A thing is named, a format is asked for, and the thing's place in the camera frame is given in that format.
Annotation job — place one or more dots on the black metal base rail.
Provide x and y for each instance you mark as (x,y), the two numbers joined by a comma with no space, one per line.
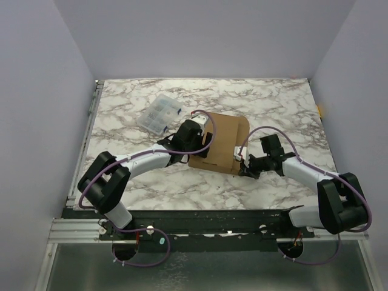
(197,230)

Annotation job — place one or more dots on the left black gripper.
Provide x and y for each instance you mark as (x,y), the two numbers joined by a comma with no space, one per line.
(199,138)

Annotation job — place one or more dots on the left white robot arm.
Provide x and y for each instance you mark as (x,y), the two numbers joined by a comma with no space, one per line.
(104,182)

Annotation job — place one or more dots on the aluminium side rail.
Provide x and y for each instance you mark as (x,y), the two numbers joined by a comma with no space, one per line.
(91,114)

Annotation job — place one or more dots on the clear plastic screw organizer box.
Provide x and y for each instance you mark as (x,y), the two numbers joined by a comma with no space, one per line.
(160,114)

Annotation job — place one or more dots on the brown cardboard box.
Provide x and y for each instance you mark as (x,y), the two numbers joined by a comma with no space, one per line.
(230,132)

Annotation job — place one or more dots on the aluminium front extrusion rail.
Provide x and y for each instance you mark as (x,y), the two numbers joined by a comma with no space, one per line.
(89,231)

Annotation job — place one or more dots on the yellow tape piece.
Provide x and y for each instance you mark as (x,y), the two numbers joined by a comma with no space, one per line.
(320,112)

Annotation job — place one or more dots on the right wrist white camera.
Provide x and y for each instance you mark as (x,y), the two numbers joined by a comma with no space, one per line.
(241,154)

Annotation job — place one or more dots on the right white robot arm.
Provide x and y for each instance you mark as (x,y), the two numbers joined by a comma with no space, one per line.
(340,205)

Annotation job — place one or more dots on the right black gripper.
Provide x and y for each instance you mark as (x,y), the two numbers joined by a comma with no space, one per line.
(251,167)

